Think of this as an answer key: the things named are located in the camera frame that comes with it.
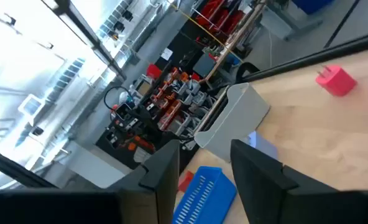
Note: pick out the wooden desk with grey legs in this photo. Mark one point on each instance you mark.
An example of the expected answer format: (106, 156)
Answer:
(283, 28)

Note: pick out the light blue note pad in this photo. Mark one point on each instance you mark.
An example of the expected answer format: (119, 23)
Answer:
(263, 144)

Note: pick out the black rig frame post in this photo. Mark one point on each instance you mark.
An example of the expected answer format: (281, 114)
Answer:
(13, 168)

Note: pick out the pink cube wall charger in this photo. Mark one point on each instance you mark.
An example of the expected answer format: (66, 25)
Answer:
(337, 81)

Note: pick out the black table frame rail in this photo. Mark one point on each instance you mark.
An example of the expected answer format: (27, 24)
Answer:
(311, 57)

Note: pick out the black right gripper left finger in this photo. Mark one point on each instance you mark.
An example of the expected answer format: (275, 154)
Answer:
(78, 207)

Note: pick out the shelf with red bins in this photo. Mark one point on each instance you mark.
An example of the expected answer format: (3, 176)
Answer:
(218, 15)

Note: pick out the blue slotted plastic basket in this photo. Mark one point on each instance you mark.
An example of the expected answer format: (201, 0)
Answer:
(202, 199)

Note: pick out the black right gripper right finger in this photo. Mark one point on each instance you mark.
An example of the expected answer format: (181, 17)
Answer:
(296, 202)

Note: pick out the small red box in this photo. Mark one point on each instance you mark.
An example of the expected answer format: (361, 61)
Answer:
(185, 182)

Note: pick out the rack with orange bins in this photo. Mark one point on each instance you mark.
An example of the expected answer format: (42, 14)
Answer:
(174, 113)

